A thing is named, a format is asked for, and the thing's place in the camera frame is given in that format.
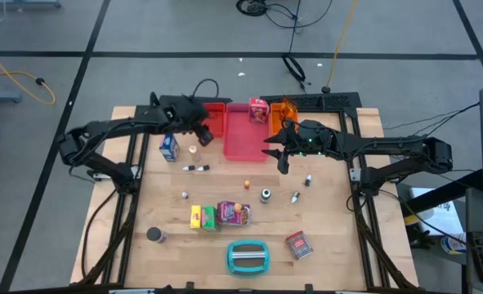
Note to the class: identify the small clear spice jar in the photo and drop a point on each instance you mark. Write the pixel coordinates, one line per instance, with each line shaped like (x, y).
(195, 154)

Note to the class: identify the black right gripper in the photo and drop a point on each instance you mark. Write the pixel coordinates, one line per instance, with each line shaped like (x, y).
(314, 141)

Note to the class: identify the grey furniture base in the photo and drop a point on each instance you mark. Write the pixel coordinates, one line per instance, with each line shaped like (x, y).
(0, 96)
(20, 4)

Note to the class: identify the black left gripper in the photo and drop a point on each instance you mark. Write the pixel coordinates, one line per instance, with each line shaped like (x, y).
(186, 114)

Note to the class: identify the orange taco seasoning packet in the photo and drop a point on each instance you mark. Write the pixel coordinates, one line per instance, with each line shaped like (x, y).
(289, 107)

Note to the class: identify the steel box grater teal base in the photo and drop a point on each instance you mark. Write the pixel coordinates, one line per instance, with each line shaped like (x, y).
(247, 249)

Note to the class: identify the green cereal box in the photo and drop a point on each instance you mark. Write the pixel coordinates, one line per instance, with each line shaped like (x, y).
(210, 218)

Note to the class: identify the orange plastic basket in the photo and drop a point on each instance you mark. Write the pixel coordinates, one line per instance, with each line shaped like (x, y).
(277, 122)

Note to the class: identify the spice jar with black lid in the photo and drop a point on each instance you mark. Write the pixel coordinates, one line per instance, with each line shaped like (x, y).
(156, 234)

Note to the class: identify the red plastic tray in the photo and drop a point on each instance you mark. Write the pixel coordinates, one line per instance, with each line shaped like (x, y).
(245, 139)

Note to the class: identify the black dropper bottle white cap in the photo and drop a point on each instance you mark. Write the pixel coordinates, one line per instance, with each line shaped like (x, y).
(184, 195)
(203, 167)
(307, 180)
(295, 197)
(189, 167)

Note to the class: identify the white paper sheet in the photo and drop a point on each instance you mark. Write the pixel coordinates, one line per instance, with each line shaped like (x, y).
(437, 212)

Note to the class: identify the red cereal box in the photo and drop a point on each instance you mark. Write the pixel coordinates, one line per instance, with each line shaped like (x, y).
(258, 111)

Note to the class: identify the blue cereal box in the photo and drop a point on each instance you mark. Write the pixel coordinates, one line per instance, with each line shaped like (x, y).
(169, 148)

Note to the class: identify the red plastic basket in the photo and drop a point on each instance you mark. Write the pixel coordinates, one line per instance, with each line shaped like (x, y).
(216, 120)

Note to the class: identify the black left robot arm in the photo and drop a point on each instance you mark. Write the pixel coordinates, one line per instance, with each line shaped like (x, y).
(114, 124)

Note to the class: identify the silver mounting bracket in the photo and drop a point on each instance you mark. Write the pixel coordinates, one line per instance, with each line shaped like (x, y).
(100, 176)
(355, 175)

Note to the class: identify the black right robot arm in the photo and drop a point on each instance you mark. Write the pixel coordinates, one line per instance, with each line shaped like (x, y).
(388, 145)

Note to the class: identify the purple Raisin Bran cereal box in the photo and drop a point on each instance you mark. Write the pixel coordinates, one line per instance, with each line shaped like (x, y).
(233, 213)

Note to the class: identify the grey jar with black lid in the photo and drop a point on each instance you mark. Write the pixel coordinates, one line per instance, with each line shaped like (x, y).
(265, 195)

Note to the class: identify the red seasoning packet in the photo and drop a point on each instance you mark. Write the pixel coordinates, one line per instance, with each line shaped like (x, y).
(299, 245)

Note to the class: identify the black desk bar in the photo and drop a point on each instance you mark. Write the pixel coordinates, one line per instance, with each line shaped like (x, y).
(441, 194)

